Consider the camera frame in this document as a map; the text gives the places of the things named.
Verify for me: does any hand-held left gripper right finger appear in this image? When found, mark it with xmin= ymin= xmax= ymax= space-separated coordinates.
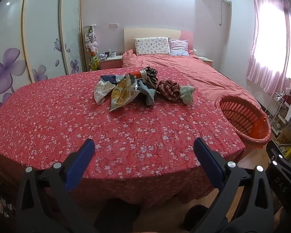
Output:
xmin=193 ymin=138 xmax=274 ymax=233

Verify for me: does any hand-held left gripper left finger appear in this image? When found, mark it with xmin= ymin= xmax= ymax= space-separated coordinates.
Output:
xmin=16 ymin=139 xmax=97 ymax=233

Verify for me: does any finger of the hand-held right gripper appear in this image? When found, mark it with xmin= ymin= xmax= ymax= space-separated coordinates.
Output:
xmin=267 ymin=139 xmax=291 ymax=177

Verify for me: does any orange plastic laundry basket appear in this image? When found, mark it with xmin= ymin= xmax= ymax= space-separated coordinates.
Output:
xmin=215 ymin=94 xmax=272 ymax=150

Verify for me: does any light green sock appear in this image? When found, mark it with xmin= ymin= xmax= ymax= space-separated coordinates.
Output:
xmin=179 ymin=85 xmax=196 ymax=105

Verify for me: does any white plastic bag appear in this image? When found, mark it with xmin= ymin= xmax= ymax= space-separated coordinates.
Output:
xmin=94 ymin=80 xmax=115 ymax=105

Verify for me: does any red plaid cloth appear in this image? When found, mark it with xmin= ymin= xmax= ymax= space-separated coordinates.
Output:
xmin=156 ymin=79 xmax=181 ymax=102

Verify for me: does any blue grey cloth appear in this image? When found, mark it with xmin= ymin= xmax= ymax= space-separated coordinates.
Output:
xmin=136 ymin=79 xmax=157 ymax=106

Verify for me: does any black patterned cloth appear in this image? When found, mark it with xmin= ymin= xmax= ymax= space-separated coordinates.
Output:
xmin=144 ymin=66 xmax=159 ymax=77

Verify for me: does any person's right hand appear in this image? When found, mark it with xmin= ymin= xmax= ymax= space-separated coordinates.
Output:
xmin=274 ymin=211 xmax=286 ymax=233

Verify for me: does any cardboard box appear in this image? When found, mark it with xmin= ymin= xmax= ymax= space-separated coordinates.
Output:
xmin=275 ymin=126 xmax=291 ymax=146

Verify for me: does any red floral blanket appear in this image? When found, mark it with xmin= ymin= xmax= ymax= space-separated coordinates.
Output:
xmin=0 ymin=67 xmax=246 ymax=209

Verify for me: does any person's right foot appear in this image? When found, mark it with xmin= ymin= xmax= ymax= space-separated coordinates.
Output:
xmin=182 ymin=205 xmax=209 ymax=233

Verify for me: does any pink duvet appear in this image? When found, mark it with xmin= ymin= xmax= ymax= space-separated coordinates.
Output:
xmin=122 ymin=49 xmax=261 ymax=108

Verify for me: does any dark printed panel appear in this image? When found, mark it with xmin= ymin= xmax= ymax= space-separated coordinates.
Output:
xmin=0 ymin=182 xmax=17 ymax=225

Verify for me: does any pink and white nightstand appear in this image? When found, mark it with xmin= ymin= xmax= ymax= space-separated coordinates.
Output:
xmin=98 ymin=55 xmax=124 ymax=70
xmin=197 ymin=56 xmax=213 ymax=67

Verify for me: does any yellow plush toy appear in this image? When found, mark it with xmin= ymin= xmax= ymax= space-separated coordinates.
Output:
xmin=89 ymin=55 xmax=99 ymax=71

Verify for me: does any light blue pillow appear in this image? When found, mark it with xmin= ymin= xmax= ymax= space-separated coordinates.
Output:
xmin=171 ymin=50 xmax=191 ymax=57

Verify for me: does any pink curtain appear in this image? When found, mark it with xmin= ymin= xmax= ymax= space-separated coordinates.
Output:
xmin=246 ymin=0 xmax=291 ymax=97

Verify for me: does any pink striped pillow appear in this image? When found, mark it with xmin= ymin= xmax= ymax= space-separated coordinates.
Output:
xmin=169 ymin=38 xmax=190 ymax=52

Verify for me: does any clear tube of plush toys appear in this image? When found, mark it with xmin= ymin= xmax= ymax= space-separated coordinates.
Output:
xmin=84 ymin=25 xmax=99 ymax=71

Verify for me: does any floral print pillow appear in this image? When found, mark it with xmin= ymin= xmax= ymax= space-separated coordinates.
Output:
xmin=134 ymin=37 xmax=171 ymax=56

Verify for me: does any floral sliding door wardrobe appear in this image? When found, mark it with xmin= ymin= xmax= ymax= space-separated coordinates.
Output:
xmin=0 ymin=0 xmax=86 ymax=117

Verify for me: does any cream and pink headboard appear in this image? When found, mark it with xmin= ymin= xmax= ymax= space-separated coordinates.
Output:
xmin=124 ymin=27 xmax=194 ymax=54

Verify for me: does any white wire rack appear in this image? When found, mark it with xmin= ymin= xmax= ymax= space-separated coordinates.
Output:
xmin=264 ymin=91 xmax=291 ymax=136

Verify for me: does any air conditioner cable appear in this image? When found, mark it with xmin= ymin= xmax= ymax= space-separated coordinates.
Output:
xmin=219 ymin=1 xmax=232 ymax=26

